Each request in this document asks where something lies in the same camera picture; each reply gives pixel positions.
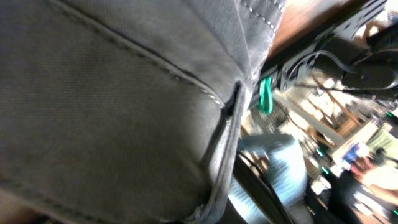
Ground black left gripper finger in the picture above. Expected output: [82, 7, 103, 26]
[218, 152, 297, 224]

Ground grey shorts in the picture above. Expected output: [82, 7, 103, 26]
[1, 0, 285, 223]

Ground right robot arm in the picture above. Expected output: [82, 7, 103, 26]
[315, 24, 397, 101]

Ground person in blue jeans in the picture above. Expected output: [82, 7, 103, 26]
[228, 133, 314, 224]

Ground right green clamp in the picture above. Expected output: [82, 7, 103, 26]
[259, 77, 274, 115]

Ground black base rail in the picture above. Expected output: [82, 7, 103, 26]
[250, 0, 386, 107]

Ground right black cable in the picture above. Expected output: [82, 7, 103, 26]
[287, 49, 358, 82]

